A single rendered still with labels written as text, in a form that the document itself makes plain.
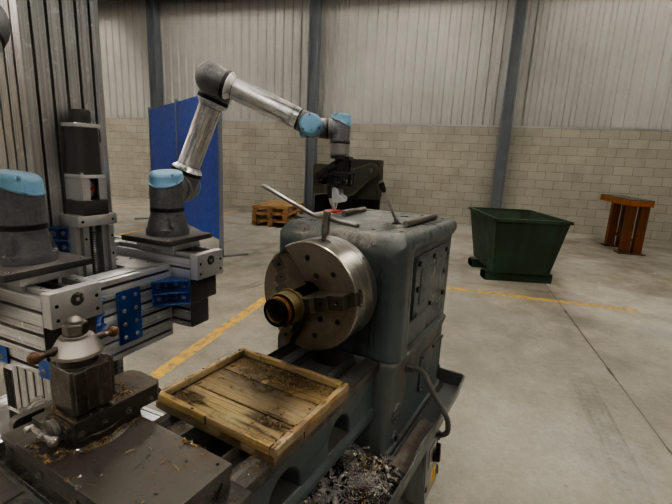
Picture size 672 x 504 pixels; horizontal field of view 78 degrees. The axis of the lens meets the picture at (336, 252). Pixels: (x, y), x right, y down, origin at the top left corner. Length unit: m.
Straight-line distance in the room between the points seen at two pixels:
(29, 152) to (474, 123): 10.38
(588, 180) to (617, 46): 2.91
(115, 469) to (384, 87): 11.07
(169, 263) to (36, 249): 0.46
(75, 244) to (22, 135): 0.34
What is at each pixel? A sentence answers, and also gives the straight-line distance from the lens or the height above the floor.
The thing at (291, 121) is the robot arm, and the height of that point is 1.58.
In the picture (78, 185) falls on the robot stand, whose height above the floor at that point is 1.35.
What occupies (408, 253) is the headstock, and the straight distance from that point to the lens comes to 1.21.
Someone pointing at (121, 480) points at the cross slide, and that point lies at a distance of 0.79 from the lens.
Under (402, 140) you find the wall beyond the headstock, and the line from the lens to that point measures 11.21.
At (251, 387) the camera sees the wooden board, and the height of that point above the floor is 0.88.
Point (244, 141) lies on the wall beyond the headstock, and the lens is 12.57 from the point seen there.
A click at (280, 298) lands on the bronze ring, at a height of 1.11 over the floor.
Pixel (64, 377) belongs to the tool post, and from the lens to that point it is 0.83.
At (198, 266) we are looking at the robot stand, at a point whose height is 1.08.
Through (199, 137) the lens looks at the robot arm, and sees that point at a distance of 1.70.
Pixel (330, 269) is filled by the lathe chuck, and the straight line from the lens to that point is 1.11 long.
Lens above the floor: 1.46
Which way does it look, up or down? 12 degrees down
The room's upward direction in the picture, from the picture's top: 3 degrees clockwise
